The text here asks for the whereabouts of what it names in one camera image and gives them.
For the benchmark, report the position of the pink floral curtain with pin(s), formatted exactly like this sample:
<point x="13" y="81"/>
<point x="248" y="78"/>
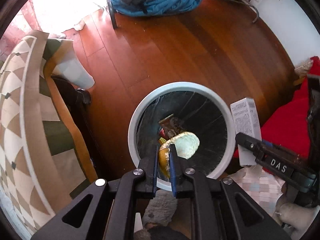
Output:
<point x="24" y="22"/>

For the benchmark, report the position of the white grey long box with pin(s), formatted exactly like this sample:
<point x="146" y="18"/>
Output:
<point x="246" y="121"/>

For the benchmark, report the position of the black fuzzy trouser leg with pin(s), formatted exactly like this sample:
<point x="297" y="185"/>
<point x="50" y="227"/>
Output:
<point x="159" y="233"/>

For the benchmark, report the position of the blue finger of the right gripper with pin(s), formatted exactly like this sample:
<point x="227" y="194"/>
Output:
<point x="274" y="158"/>

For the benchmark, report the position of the crushed red cola can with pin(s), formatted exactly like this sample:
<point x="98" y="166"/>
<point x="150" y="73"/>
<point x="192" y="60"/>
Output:
<point x="162" y="133"/>

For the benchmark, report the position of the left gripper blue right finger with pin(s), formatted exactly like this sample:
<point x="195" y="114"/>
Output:
<point x="220" y="209"/>

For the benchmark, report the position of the orange snack wrapper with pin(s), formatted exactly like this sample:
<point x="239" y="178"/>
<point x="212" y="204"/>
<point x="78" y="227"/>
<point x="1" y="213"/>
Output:
<point x="162" y="141"/>

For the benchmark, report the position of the white round trash bin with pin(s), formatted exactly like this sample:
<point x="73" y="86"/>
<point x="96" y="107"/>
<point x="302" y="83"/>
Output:
<point x="184" y="108"/>

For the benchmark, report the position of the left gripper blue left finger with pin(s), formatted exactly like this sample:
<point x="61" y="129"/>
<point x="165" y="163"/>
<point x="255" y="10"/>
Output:
<point x="105" y="209"/>

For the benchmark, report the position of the red blanket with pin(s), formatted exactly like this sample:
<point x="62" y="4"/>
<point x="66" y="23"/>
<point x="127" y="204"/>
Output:
<point x="288" y="126"/>

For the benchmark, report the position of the checkered tablecloth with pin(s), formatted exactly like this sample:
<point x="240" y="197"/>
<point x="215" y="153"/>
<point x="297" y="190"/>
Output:
<point x="45" y="162"/>

